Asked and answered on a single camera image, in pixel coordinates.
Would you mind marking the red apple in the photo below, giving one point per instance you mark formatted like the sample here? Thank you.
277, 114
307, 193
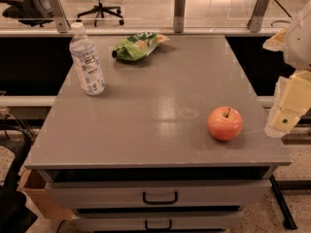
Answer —
224, 123

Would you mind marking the lower grey drawer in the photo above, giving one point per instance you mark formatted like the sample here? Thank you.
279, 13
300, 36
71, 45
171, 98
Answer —
181, 221

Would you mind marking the black chair near left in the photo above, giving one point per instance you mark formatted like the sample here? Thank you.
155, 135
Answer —
15, 217

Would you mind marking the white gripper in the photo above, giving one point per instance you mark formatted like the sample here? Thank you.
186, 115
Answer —
298, 46

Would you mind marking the black lower drawer handle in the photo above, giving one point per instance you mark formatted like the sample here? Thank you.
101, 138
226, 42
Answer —
158, 225

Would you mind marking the black drawer handle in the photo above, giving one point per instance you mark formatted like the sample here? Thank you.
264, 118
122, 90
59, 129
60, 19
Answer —
160, 200
158, 225

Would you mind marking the grey drawer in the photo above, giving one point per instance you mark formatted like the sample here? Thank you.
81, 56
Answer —
181, 221
107, 195

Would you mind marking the black office chair left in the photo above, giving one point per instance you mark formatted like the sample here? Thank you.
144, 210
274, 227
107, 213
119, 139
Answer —
29, 12

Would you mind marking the wooden box on floor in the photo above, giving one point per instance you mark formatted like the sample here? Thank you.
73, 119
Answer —
33, 185

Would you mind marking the clear plastic water bottle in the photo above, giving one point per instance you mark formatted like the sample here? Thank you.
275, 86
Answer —
86, 61

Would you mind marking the metal railing post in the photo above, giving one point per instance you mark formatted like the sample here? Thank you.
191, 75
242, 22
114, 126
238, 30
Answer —
61, 22
255, 22
179, 15

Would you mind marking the upper grey drawer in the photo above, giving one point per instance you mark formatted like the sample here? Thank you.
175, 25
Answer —
107, 195

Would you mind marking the left metal railing post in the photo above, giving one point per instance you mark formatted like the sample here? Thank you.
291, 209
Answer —
61, 22

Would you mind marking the right metal railing post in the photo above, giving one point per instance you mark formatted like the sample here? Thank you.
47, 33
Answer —
255, 22

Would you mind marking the green rice chip bag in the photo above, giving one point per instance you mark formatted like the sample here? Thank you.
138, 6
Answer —
138, 46

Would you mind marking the grey drawer cabinet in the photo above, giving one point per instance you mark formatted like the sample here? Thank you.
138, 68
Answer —
150, 124

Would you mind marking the black metal floor stand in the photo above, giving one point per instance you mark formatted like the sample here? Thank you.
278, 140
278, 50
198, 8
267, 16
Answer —
277, 188

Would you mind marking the middle metal railing post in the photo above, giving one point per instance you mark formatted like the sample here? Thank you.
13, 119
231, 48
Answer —
179, 15

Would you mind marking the black upper drawer handle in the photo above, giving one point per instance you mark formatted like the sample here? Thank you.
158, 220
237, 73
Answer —
160, 200

